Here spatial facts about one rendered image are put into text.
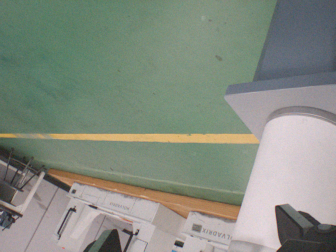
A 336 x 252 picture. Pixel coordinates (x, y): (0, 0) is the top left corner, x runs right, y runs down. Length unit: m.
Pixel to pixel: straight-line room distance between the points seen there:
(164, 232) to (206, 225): 0.57
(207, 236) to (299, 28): 1.88
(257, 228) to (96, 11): 0.69
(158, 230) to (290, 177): 2.33
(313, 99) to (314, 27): 0.09
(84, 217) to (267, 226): 3.32
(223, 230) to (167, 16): 1.62
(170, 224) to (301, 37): 2.41
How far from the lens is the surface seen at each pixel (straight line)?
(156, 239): 2.60
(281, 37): 0.38
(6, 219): 4.51
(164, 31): 0.77
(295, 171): 0.29
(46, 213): 5.61
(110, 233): 0.16
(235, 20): 0.67
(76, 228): 3.59
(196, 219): 2.24
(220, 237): 2.09
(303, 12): 0.40
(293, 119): 0.31
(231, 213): 2.02
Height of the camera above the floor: 0.48
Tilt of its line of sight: 23 degrees down
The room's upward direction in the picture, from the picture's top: 156 degrees counter-clockwise
